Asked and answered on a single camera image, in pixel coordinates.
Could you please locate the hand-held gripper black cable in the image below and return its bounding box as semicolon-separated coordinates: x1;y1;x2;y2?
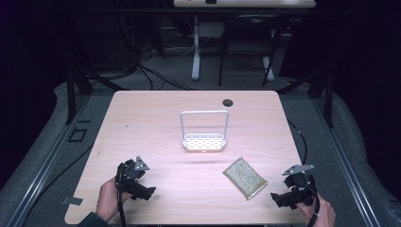
115;163;128;227
297;182;322;227

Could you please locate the black cable on floor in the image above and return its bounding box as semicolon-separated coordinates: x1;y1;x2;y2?
29;142;96;206

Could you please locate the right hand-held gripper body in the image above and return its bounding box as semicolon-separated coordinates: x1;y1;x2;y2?
281;164;317;206

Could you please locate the white-legged background desk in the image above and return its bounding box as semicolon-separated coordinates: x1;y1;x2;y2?
172;0;317;82

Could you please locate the yellow-green mesh sponge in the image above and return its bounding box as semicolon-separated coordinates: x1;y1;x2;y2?
222;156;269;201

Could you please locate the person's left hand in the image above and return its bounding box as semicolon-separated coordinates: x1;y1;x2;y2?
95;176;133;223

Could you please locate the person's right hand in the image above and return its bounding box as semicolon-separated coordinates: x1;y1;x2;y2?
296;192;337;227

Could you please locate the black metal frame stand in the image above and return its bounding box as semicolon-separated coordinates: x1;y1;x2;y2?
63;64;131;126
276;67;335;130

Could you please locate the black cable beside table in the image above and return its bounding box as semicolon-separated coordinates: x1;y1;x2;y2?
287;120;308;166

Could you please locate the right hand-held gripper black cable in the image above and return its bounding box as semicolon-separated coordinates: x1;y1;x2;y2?
297;182;322;227

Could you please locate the bundle of black floor cables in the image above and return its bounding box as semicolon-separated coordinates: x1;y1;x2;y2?
119;18;198;92

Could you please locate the aluminium floor rail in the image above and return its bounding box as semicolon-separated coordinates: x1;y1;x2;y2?
6;94;93;227
311;97;384;227

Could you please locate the black chair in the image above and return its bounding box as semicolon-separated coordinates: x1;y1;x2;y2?
218;13;283;88

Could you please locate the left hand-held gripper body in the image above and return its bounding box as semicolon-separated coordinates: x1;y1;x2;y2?
114;155;151;196

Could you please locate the white metal sponge rack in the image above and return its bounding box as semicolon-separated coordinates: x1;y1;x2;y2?
180;109;230;153

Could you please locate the left hand-held gripper black cable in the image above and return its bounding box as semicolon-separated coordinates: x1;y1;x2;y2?
115;163;128;227

